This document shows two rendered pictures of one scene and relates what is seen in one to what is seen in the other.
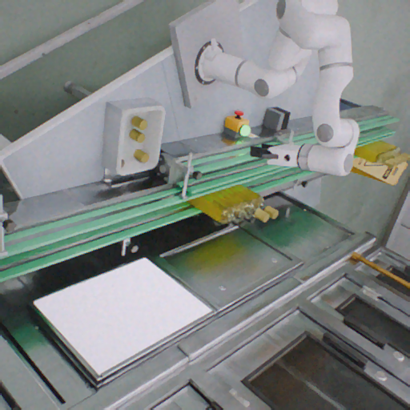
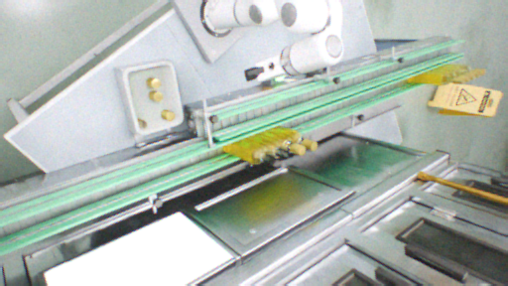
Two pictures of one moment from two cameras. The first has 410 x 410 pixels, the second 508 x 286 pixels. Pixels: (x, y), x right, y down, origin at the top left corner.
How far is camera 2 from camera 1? 62 cm
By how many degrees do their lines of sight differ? 16
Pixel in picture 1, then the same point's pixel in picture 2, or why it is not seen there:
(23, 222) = (30, 193)
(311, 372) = not seen: outside the picture
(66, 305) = (76, 272)
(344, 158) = (324, 41)
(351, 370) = not seen: outside the picture
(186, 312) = (202, 263)
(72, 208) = (88, 173)
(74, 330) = not seen: outside the picture
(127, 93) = (135, 57)
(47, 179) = (69, 151)
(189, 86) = (200, 40)
